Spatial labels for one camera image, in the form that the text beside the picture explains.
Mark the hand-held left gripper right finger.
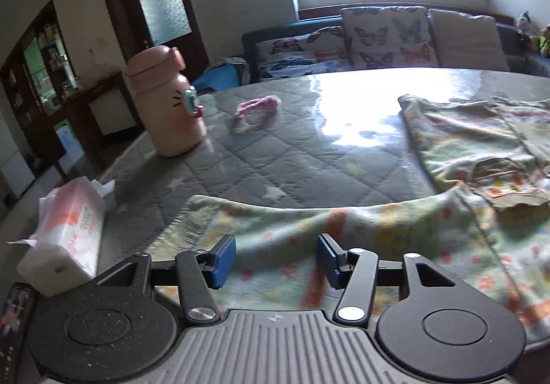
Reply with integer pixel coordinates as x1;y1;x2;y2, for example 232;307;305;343
317;234;468;325

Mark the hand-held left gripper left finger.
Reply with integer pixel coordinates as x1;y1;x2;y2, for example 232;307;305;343
93;235;237;327

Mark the floral children's garment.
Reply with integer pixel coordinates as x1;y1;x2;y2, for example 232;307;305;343
148;94;550;352

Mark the grey quilted table cover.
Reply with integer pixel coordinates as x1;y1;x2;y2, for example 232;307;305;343
92;67;550;282

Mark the white tissue pack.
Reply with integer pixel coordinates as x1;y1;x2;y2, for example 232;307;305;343
6;177;117;298

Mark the pink cat water bottle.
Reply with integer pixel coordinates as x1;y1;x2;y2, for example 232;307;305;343
122;45;208;158

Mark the black smartphone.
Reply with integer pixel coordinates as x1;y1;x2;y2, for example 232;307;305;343
0;283;37;384

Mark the large butterfly print pillow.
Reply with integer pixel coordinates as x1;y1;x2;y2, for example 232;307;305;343
341;5;440;69

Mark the dark wooden cabinet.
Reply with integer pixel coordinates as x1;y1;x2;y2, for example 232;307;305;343
0;0;139;201

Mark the beige pillow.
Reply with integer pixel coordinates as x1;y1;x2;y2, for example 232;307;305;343
429;9;511;72

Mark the blue sofa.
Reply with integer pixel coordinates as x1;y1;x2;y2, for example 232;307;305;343
191;16;550;89

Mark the green orange stuffed toy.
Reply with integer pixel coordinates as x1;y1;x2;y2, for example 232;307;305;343
532;22;550;59

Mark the grey white stuffed toy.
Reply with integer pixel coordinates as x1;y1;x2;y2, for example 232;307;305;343
515;10;539;40

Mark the pink hair tie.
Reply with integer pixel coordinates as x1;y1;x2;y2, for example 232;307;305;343
233;95;283;132

